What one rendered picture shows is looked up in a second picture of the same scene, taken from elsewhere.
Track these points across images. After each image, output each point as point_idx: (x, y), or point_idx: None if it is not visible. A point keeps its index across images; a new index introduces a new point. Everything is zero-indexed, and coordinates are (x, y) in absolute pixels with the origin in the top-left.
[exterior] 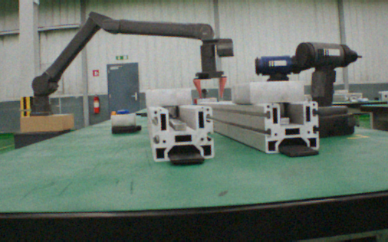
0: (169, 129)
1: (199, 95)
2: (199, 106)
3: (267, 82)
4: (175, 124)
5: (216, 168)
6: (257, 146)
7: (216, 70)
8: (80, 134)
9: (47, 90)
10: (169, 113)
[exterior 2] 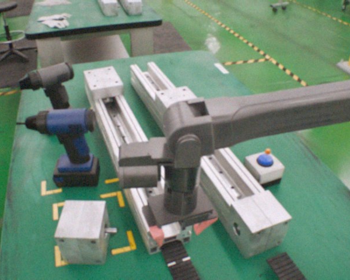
0: (151, 79)
1: (197, 224)
2: (135, 66)
3: (103, 67)
4: (147, 73)
5: (128, 73)
6: None
7: (163, 200)
8: (308, 170)
9: None
10: None
